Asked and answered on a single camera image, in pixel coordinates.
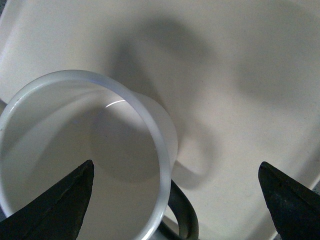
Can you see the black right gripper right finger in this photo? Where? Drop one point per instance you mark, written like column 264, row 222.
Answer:
column 294, row 209

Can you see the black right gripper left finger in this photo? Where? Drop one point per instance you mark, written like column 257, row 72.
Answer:
column 58, row 213

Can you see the white smiley mug black handle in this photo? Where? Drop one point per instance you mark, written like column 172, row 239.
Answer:
column 62, row 119

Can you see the beige rectangular plastic tray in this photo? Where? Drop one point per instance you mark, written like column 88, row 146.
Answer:
column 240, row 78

